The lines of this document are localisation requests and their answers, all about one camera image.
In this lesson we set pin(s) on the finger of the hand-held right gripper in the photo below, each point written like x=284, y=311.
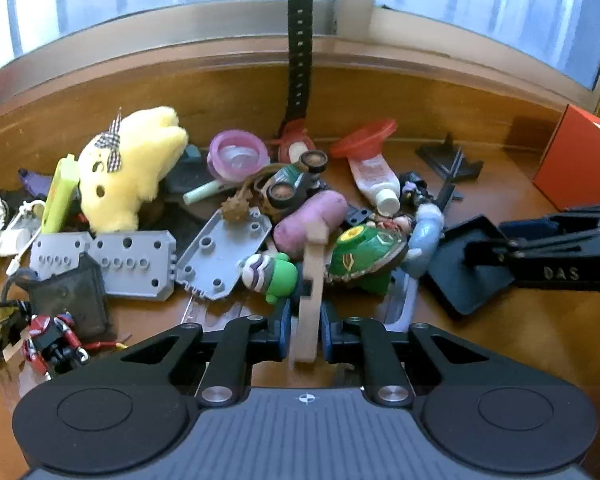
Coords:
x=570, y=225
x=550, y=272

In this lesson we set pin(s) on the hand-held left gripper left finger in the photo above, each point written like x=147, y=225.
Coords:
x=284, y=332

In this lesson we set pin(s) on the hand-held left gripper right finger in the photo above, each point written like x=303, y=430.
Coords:
x=330, y=335

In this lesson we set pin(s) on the notched wooden block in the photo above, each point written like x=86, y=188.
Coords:
x=310, y=310

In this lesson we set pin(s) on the black plastic tray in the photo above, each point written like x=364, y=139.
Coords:
x=460, y=280

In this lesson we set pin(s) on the green head figure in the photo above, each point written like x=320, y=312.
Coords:
x=270, y=275

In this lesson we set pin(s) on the orange box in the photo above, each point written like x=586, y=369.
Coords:
x=580, y=160

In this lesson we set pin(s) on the wooden desk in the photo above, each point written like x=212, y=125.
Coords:
x=530, y=340

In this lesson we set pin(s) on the green turtle shell toy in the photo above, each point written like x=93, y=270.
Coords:
x=365, y=260

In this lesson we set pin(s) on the grey studded building plate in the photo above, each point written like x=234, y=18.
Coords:
x=55, y=257
x=220, y=255
x=135, y=265

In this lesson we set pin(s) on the pink cylinder toy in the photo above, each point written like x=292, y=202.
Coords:
x=305, y=220

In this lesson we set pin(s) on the blue white figurine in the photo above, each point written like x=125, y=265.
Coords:
x=425, y=232

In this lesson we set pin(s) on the brown spiked ball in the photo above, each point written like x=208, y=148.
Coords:
x=235, y=209

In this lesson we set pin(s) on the black plastic stand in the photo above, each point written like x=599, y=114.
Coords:
x=450, y=160

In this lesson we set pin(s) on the brown green toy car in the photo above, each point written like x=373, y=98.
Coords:
x=287, y=182

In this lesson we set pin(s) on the pale green stick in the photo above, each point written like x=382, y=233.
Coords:
x=205, y=192

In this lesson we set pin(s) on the red cap white tube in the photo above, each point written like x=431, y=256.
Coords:
x=375, y=175

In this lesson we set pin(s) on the pink plastic cup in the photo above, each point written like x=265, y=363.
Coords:
x=237, y=152

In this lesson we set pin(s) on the dark teal plastic piece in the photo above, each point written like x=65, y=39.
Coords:
x=190, y=170

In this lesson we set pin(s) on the red round toy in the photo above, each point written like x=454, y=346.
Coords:
x=296, y=145

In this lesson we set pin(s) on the dark translucent pouch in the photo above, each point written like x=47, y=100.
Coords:
x=75, y=292

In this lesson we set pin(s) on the yellow plush toy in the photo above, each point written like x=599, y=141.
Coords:
x=130, y=165

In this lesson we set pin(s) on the red black robot figure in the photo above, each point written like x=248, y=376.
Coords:
x=55, y=342

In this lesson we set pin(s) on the lime green box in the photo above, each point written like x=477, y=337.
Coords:
x=60, y=195

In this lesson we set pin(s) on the purple toy piece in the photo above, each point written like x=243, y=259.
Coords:
x=36, y=182

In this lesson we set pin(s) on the window with metal frame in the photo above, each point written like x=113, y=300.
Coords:
x=355, y=0

